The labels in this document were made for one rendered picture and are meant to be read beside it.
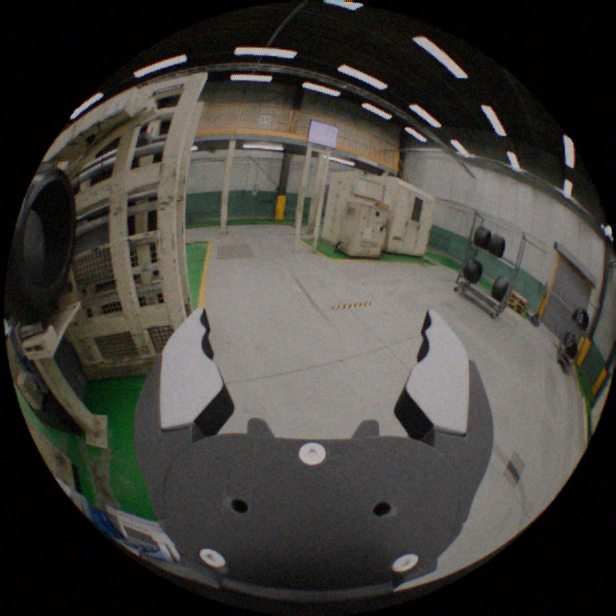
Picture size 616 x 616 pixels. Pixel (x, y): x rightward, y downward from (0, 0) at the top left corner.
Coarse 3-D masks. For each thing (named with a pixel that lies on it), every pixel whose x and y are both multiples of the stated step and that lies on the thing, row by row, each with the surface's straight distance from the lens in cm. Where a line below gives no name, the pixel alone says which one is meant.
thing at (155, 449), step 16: (160, 368) 9; (144, 384) 9; (144, 400) 8; (144, 416) 8; (160, 416) 8; (144, 432) 8; (160, 432) 7; (176, 432) 7; (192, 432) 7; (144, 448) 7; (160, 448) 7; (176, 448) 7; (144, 464) 7; (160, 464) 7; (160, 480) 7; (160, 496) 7; (160, 512) 7
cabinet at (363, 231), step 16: (352, 208) 448; (368, 208) 443; (352, 224) 442; (368, 224) 449; (384, 224) 480; (352, 240) 438; (368, 240) 459; (384, 240) 492; (352, 256) 447; (368, 256) 475
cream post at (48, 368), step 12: (36, 360) 135; (48, 360) 135; (48, 372) 133; (60, 372) 142; (48, 384) 144; (60, 384) 140; (60, 396) 143; (72, 396) 148; (72, 408) 146; (84, 408) 156; (84, 420) 154; (96, 420) 166; (96, 432) 163
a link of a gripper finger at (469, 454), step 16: (480, 384) 9; (480, 400) 8; (480, 416) 8; (432, 432) 7; (480, 432) 8; (448, 448) 7; (464, 448) 7; (480, 448) 7; (464, 464) 7; (480, 464) 7; (464, 480) 7; (480, 480) 7; (464, 496) 7; (464, 512) 7
